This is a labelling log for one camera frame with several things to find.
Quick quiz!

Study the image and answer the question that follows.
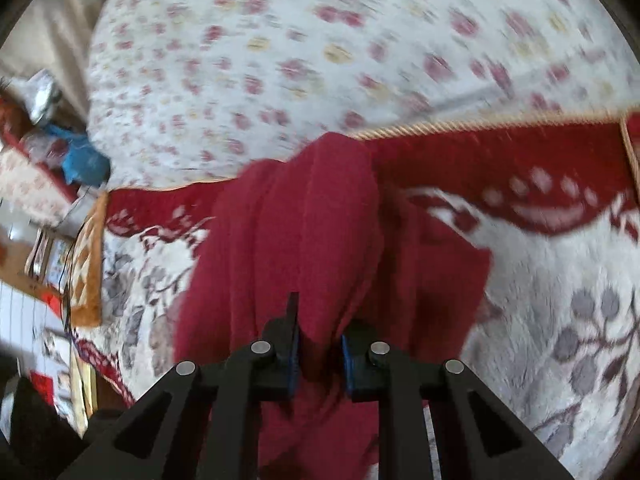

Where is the red and white patterned blanket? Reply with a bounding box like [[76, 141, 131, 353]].
[[70, 111, 640, 480]]

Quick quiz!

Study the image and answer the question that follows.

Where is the red-bordered floral cloth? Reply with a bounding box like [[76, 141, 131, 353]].
[[0, 125, 81, 223]]

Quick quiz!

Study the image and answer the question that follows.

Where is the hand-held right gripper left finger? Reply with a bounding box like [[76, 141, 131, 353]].
[[59, 291, 301, 480]]

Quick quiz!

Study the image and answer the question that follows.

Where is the red fleece garment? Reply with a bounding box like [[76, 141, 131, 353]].
[[172, 131, 494, 480]]

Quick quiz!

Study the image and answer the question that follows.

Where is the white floral bed sheet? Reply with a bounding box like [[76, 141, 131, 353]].
[[86, 0, 640, 192]]

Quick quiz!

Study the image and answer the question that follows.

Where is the blue plastic bag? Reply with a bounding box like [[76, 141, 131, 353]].
[[46, 124, 112, 187]]

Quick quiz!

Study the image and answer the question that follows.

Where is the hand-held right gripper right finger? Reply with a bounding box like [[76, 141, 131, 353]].
[[341, 321, 577, 480]]

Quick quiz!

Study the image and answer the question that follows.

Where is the white plastic bag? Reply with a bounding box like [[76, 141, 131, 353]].
[[22, 69, 63, 126]]

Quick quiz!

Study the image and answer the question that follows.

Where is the orange patterned cloth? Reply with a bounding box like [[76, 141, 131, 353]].
[[68, 191, 111, 329]]

